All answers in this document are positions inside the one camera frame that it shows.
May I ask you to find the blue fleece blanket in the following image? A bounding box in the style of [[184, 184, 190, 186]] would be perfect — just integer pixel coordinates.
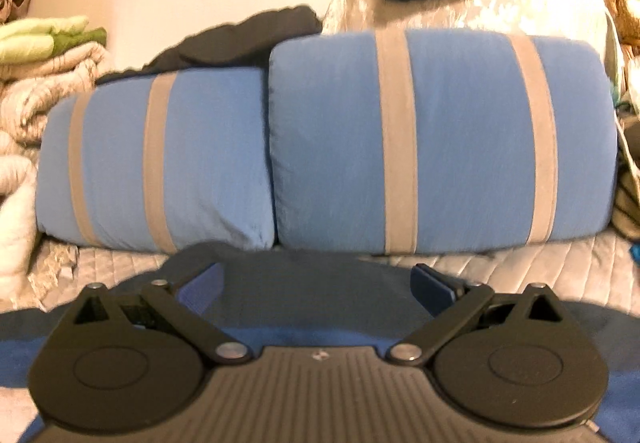
[[0, 243, 640, 443]]

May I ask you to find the brown teddy bear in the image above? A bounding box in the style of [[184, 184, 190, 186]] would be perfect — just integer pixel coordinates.
[[604, 0, 640, 60]]

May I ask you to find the dark bag with tan strap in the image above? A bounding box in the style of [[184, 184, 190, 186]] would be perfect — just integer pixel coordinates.
[[616, 123, 640, 240]]

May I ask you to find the white comforter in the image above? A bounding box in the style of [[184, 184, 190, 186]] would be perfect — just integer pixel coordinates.
[[0, 128, 47, 294]]

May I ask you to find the grey quilted bedspread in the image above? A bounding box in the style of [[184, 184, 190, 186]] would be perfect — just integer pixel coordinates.
[[0, 232, 640, 319]]

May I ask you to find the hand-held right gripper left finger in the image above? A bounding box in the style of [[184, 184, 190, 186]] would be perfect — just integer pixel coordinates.
[[61, 263, 252, 366]]

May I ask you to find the lace-trimmed sheer cover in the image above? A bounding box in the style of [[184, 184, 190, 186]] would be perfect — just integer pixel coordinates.
[[27, 243, 81, 300]]

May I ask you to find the dark cloth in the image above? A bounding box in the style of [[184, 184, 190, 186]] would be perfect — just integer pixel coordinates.
[[97, 3, 323, 86]]

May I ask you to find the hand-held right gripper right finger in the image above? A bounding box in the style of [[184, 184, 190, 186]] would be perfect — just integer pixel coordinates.
[[388, 263, 576, 365]]

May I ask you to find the silver patterned cushion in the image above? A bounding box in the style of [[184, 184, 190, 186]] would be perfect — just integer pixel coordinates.
[[322, 0, 614, 60]]

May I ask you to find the blue grey-striped pillow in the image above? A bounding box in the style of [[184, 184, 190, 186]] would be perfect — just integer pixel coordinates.
[[267, 28, 619, 257], [35, 67, 277, 254]]

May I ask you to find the light green blanket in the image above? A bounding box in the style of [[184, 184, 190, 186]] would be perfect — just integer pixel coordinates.
[[0, 14, 108, 65]]

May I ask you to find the beige knit blanket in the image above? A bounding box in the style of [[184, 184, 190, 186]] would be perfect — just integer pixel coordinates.
[[0, 43, 116, 154]]

